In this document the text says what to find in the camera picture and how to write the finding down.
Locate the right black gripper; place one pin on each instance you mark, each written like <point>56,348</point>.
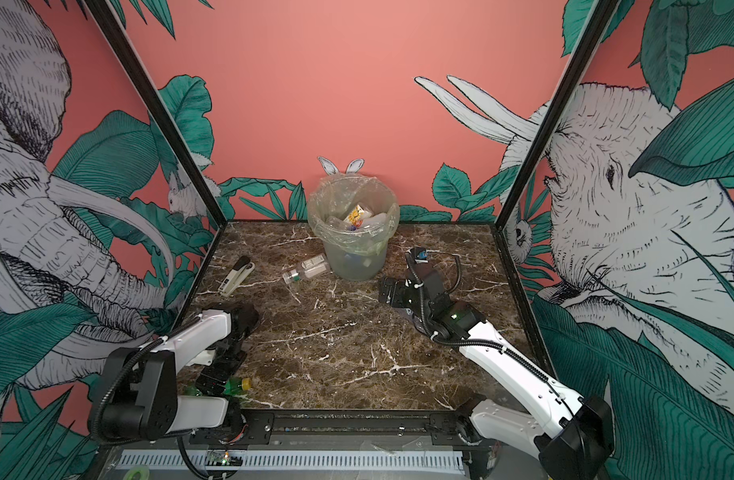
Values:
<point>403,286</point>

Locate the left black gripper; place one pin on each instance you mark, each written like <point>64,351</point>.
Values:
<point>207,385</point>

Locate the green soda bottle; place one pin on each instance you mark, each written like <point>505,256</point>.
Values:
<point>233,387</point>

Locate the clear bottle green cap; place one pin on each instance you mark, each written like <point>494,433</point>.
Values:
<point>307,269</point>

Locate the white bottle red label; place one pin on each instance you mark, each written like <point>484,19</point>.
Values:
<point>374,223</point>

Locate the clear bottle green red label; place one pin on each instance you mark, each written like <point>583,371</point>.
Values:
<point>354,217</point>

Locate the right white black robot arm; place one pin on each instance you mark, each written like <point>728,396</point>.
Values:
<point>569,434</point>

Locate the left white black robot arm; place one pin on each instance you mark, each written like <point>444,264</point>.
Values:
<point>177,384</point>

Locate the clear plastic bin liner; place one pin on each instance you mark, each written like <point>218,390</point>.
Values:
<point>354,210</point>

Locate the grey mesh waste bin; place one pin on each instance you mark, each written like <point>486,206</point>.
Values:
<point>354,237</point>

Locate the grey stapler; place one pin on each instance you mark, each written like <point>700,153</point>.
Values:
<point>240,271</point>

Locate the green tape roll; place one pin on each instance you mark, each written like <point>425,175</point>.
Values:
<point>137,473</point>

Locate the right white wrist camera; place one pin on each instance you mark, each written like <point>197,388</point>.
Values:
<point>419,254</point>

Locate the white slotted cable duct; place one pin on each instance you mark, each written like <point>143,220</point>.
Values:
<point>450,462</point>

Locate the black front rail frame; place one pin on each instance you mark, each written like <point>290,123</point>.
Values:
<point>320,430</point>

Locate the right black frame post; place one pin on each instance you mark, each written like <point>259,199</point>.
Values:
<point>585,48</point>

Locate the black frame post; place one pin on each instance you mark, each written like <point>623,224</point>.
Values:
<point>105,18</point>
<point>585,48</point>

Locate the left black frame post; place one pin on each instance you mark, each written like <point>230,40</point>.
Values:
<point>105,18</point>

